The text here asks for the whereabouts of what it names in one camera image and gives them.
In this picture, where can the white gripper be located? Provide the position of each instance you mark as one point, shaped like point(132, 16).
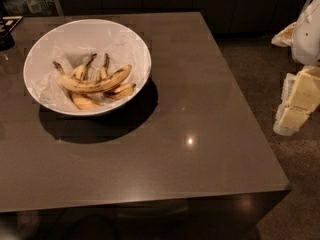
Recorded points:
point(308, 39)

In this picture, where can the large front banana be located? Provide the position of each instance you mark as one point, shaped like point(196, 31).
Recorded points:
point(89, 86)

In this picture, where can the shelf with bottles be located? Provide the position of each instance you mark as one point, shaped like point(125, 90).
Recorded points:
point(31, 7)

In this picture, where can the left rear banana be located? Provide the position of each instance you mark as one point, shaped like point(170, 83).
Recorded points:
point(83, 101)

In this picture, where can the black object at left edge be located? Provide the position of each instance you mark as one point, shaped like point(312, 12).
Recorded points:
point(7, 24)

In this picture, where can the middle rear banana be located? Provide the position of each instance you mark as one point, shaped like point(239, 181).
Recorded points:
point(102, 72)

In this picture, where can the white bowl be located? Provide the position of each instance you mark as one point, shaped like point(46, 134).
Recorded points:
point(81, 33)

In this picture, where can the small right banana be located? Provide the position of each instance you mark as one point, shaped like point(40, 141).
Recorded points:
point(122, 91)

